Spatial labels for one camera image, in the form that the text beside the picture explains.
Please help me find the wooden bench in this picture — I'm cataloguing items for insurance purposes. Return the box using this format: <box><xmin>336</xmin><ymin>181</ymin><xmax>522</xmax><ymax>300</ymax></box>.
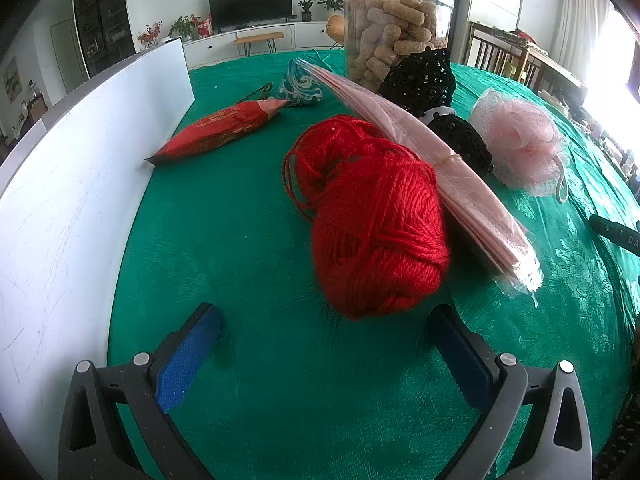
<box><xmin>233</xmin><ymin>31</ymin><xmax>285</xmax><ymax>56</ymax></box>

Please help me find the red yarn ball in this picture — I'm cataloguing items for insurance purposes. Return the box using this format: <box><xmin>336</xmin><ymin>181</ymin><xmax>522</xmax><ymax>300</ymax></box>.
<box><xmin>282</xmin><ymin>115</ymin><xmax>451</xmax><ymax>321</ymax></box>

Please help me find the white door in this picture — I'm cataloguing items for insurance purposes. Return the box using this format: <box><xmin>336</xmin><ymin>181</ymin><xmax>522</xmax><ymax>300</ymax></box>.
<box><xmin>50</xmin><ymin>19</ymin><xmax>87</xmax><ymax>88</ymax></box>

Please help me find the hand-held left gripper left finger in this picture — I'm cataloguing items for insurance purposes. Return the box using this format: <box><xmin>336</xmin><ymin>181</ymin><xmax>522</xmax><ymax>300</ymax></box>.
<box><xmin>59</xmin><ymin>303</ymin><xmax>223</xmax><ymax>480</ymax></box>

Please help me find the white sheer curtain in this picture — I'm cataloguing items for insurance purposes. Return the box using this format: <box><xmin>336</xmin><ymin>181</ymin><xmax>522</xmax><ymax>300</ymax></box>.
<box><xmin>550</xmin><ymin>0</ymin><xmax>616</xmax><ymax>93</ymax></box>

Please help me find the red snack packet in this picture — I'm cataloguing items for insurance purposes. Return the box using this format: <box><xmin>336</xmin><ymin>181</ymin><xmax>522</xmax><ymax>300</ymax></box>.
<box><xmin>145</xmin><ymin>98</ymin><xmax>290</xmax><ymax>166</ymax></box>

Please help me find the pink face mask pack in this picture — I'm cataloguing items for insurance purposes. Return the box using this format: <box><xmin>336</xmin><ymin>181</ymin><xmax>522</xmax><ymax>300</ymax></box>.
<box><xmin>295</xmin><ymin>58</ymin><xmax>544</xmax><ymax>306</ymax></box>

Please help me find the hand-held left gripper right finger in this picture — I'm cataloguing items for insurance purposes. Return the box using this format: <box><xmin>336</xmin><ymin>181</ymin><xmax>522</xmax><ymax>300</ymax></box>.
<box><xmin>429</xmin><ymin>304</ymin><xmax>593</xmax><ymax>480</ymax></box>

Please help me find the white television cabinet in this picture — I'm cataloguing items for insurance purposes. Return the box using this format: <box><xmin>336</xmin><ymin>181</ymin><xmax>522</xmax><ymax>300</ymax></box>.
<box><xmin>182</xmin><ymin>20</ymin><xmax>346</xmax><ymax>70</ymax></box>

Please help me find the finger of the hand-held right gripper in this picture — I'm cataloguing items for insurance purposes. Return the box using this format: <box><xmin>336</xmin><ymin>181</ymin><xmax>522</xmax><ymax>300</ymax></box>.
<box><xmin>589</xmin><ymin>214</ymin><xmax>623</xmax><ymax>248</ymax></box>

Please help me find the green tablecloth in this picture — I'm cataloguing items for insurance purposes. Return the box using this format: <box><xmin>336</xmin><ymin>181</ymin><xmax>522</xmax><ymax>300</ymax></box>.
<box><xmin>107</xmin><ymin>49</ymin><xmax>640</xmax><ymax>480</ymax></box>

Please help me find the framed wall picture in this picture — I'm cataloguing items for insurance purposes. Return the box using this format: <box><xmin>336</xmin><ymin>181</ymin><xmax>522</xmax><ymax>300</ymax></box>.
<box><xmin>2</xmin><ymin>56</ymin><xmax>22</xmax><ymax>92</ymax></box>

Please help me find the red flower bouquet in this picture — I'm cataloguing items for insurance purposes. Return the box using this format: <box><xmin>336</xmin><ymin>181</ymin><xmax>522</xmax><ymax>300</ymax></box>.
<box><xmin>137</xmin><ymin>21</ymin><xmax>163</xmax><ymax>50</ymax></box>

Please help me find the white cardboard box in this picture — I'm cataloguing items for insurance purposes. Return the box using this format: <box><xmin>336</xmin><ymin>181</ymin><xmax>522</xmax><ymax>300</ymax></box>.
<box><xmin>0</xmin><ymin>36</ymin><xmax>196</xmax><ymax>461</ymax></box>

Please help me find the clear jar of snack sticks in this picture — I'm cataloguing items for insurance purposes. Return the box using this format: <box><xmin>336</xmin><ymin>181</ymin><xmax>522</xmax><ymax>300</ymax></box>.
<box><xmin>341</xmin><ymin>0</ymin><xmax>456</xmax><ymax>93</ymax></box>

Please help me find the black television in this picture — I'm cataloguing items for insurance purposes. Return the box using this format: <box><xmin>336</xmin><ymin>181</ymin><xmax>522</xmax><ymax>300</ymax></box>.
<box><xmin>208</xmin><ymin>0</ymin><xmax>293</xmax><ymax>31</ymax></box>

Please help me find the teal patterned cloth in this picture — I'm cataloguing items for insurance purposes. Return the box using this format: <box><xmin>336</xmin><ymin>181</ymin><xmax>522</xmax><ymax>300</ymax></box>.
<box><xmin>276</xmin><ymin>58</ymin><xmax>325</xmax><ymax>107</ymax></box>

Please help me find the wooden railing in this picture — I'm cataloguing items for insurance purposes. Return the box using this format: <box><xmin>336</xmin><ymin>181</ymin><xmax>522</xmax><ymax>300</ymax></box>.
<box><xmin>469</xmin><ymin>21</ymin><xmax>586</xmax><ymax>98</ymax></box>

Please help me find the pink bath loofah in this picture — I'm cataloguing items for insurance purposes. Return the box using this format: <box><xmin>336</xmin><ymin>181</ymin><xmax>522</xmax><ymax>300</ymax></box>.
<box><xmin>470</xmin><ymin>87</ymin><xmax>571</xmax><ymax>204</ymax></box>

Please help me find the black display cabinet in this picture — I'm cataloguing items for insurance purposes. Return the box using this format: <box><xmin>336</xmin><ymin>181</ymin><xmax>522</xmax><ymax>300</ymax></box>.
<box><xmin>71</xmin><ymin>0</ymin><xmax>137</xmax><ymax>77</ymax></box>

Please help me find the bushy green potted plant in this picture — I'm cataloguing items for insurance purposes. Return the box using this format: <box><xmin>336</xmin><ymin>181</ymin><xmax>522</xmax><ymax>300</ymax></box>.
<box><xmin>169</xmin><ymin>14</ymin><xmax>198</xmax><ymax>42</ymax></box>

